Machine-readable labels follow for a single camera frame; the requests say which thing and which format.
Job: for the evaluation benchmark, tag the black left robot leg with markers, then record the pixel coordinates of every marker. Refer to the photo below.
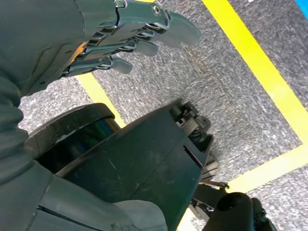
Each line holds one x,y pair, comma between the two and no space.
144,165

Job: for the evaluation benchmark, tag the yellow floor tape square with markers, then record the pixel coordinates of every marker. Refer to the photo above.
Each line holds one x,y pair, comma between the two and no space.
264,67

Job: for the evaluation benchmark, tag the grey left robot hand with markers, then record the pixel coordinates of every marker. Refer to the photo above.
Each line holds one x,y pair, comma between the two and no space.
47,32

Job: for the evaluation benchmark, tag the black robot leg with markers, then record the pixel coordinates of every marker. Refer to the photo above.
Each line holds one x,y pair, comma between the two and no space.
144,165
235,210

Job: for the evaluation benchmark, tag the black right robot leg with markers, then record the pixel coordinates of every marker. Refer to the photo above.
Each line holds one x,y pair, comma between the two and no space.
235,210

